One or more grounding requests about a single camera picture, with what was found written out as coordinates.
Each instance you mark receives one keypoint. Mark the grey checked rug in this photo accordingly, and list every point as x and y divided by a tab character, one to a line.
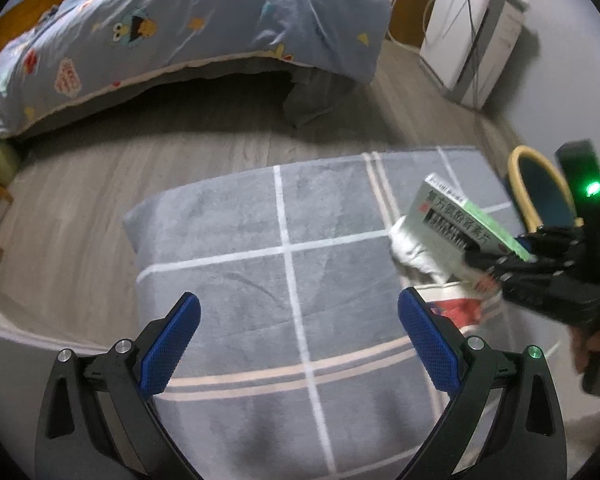
330	240

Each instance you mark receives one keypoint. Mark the white and green medicine box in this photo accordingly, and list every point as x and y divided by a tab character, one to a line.
455	220

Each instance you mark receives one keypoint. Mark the red and white packet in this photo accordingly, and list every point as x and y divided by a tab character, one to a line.
460	310

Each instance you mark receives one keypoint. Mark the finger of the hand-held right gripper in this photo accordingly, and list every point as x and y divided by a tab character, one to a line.
505	270
555	242

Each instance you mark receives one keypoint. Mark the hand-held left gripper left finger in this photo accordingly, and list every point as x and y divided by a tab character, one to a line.
172	340

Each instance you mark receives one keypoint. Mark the crumpled white tissue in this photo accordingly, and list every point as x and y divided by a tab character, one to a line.
415	250

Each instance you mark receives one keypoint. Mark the bed with cartoon blanket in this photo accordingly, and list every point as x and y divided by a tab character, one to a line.
180	20

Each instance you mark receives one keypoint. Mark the person's right hand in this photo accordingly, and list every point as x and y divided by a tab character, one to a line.
579	350

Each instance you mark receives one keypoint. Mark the yellow rimmed teal bin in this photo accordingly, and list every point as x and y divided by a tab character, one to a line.
545	195

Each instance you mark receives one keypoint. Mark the wooden headboard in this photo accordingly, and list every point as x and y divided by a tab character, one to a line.
25	15

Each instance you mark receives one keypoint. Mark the white floor appliance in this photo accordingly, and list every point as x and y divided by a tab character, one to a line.
450	45

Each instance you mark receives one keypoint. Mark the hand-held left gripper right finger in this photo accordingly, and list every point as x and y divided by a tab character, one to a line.
427	340

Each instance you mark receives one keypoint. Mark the grey bed sheet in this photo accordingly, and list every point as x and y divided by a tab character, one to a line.
315	100

